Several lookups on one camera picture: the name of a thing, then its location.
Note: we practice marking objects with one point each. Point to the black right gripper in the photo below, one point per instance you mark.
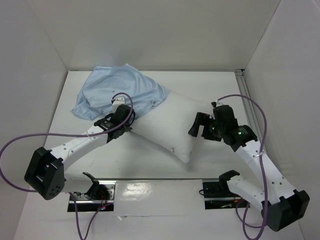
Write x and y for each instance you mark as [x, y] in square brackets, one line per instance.
[205, 127]

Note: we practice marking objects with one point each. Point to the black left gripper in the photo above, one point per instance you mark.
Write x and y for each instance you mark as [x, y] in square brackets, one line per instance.
[127, 128]

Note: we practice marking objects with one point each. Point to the white pillow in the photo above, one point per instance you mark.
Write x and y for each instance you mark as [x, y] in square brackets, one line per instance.
[166, 122]

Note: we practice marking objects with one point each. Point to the light blue pillowcase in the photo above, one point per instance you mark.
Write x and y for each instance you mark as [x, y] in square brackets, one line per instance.
[95, 96]

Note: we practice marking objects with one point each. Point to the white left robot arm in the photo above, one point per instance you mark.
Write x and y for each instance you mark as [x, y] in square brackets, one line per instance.
[46, 172]

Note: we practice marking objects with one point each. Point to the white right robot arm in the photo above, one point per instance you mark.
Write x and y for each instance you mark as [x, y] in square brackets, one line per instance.
[279, 201]

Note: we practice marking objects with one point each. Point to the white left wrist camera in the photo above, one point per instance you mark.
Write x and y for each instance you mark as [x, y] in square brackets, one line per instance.
[116, 102]

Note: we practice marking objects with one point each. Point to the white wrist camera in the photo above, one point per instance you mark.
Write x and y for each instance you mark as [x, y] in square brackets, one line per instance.
[116, 102]
[214, 104]

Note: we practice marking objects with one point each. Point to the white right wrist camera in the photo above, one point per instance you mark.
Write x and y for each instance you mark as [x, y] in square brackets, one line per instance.
[214, 104]

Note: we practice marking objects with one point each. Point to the aluminium frame rail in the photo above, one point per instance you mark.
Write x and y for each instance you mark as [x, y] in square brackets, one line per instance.
[249, 107]

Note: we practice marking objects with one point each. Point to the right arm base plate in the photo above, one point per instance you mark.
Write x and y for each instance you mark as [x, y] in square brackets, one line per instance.
[217, 197]

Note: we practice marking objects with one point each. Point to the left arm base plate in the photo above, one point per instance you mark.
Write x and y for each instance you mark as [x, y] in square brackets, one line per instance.
[100, 199]

